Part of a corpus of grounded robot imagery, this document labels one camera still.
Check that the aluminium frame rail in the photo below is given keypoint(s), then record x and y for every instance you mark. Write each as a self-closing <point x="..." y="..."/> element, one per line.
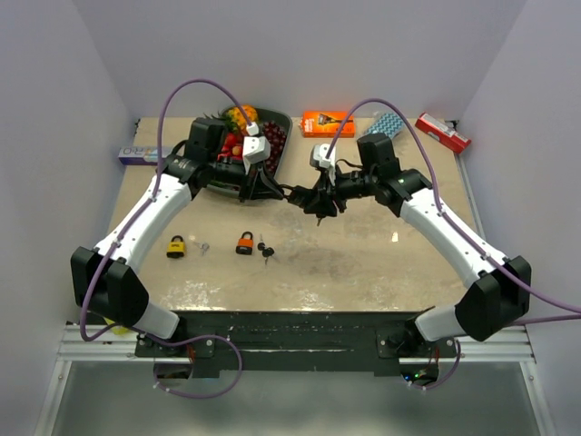
<point x="103" y="388"/>

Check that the dark grey fruit tray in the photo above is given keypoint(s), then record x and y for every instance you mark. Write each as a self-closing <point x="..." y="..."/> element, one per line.
<point x="265" y="115"/>

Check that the toy pineapple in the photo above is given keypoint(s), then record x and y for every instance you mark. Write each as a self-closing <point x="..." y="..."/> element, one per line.
<point x="234" y="118"/>

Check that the purple toothpaste box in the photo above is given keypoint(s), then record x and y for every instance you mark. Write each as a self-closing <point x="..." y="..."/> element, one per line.
<point x="138" y="155"/>

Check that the red box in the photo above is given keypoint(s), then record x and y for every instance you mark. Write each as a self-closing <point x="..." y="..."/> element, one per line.
<point x="442" y="133"/>

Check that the orange razor box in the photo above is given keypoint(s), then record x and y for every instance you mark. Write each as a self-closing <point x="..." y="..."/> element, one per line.
<point x="324" y="124"/>

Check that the yellow green bottle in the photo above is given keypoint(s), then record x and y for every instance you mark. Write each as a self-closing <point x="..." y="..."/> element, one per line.
<point x="116" y="328"/>

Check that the purple grape bunch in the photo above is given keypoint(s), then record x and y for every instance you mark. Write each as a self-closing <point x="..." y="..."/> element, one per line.
<point x="277" y="138"/>

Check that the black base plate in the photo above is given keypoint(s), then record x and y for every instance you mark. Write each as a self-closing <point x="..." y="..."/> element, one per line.
<point x="381" y="343"/>

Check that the yellow padlock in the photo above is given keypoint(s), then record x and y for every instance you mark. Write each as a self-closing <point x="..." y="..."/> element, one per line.
<point x="176" y="248"/>

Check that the small silver key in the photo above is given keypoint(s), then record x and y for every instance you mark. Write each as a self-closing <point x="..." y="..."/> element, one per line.
<point x="203" y="247"/>

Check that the orange padlock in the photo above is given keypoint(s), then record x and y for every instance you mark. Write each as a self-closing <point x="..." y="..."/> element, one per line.
<point x="245" y="244"/>

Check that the blue patterned sponge pack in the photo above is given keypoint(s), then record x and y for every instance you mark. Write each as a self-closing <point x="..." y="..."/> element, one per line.
<point x="389" y="124"/>

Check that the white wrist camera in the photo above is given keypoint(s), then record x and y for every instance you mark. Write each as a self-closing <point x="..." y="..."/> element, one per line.
<point x="256" y="147"/>
<point x="321" y="158"/>

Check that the black orange-padlock keys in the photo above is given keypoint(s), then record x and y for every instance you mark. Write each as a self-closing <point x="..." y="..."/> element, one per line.
<point x="267" y="252"/>

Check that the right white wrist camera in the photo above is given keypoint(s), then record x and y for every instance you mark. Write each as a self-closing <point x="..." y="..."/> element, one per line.
<point x="321" y="158"/>

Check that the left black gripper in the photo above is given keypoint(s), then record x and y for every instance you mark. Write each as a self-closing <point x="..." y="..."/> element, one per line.
<point x="263" y="188"/>

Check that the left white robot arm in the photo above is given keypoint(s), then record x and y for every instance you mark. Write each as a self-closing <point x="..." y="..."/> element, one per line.
<point x="105" y="276"/>

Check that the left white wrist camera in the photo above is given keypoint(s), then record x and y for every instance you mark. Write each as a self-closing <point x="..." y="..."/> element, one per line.
<point x="256" y="147"/>

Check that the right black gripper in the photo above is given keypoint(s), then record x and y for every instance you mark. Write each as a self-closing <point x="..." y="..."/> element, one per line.
<point x="322" y="202"/>

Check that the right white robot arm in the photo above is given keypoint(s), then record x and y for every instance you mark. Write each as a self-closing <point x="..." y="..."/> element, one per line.
<point x="496" y="294"/>

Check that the black padlock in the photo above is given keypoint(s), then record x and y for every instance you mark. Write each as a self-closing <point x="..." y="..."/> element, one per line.
<point x="296" y="195"/>

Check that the small red cherries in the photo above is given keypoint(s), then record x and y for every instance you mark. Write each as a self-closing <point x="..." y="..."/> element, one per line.
<point x="232" y="146"/>

